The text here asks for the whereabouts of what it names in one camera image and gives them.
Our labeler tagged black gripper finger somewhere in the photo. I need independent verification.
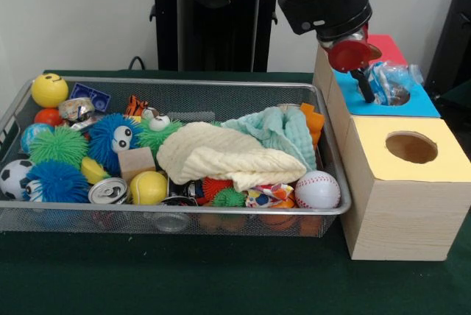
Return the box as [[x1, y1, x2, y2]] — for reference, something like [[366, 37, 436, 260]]
[[351, 67, 376, 105]]

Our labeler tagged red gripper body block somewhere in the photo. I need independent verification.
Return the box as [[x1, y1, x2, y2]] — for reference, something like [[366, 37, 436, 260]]
[[327, 23, 373, 73]]

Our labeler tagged crushed clear plastic bottle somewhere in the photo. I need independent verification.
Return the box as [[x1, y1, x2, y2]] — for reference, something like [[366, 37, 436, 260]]
[[366, 60, 425, 106]]

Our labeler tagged mint waffle cloth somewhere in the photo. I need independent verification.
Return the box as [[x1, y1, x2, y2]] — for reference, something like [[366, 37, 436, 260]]
[[220, 106, 318, 171]]

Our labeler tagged cream waffle cloth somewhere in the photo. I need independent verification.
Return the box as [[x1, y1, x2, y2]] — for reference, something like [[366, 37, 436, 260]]
[[156, 121, 308, 193]]

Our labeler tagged blue spiky googly-eyed ball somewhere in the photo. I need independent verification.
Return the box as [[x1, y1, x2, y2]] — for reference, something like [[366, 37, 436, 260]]
[[21, 160, 91, 204], [88, 113, 143, 175]]

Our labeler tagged crushed printed soda can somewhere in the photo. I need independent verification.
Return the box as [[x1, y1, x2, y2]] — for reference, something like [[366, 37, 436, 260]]
[[58, 96, 96, 124]]

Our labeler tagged wooden three-hole box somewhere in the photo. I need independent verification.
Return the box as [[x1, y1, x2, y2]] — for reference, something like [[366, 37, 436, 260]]
[[311, 33, 471, 261]]

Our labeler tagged shallow clear mesh bin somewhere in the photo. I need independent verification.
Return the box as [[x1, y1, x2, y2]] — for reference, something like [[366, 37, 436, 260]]
[[0, 75, 353, 238]]

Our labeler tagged dark green tablecloth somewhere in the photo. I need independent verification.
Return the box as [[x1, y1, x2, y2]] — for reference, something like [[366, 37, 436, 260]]
[[0, 68, 471, 315], [433, 79, 471, 112]]

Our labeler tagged black floor stand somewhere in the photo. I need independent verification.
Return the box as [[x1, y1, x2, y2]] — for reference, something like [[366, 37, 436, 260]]
[[422, 0, 471, 90]]

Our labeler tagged white baseball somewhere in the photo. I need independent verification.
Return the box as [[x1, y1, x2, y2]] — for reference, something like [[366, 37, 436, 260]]
[[294, 170, 341, 209]]

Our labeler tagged yellow tennis ball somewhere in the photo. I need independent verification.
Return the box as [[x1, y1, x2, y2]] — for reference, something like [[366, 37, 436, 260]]
[[129, 171, 169, 205]]

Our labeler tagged silver-top soda can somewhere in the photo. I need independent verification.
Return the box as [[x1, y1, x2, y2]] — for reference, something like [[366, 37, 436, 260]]
[[88, 177, 130, 205]]

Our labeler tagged black-and-white soccer ball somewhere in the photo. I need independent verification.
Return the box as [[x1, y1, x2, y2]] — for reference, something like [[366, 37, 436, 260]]
[[0, 159, 34, 201]]

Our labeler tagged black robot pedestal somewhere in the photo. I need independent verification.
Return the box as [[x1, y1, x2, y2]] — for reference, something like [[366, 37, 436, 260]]
[[141, 0, 280, 73]]

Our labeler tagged black cable loop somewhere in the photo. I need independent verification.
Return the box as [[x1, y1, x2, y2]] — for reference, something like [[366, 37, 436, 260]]
[[127, 55, 157, 72]]

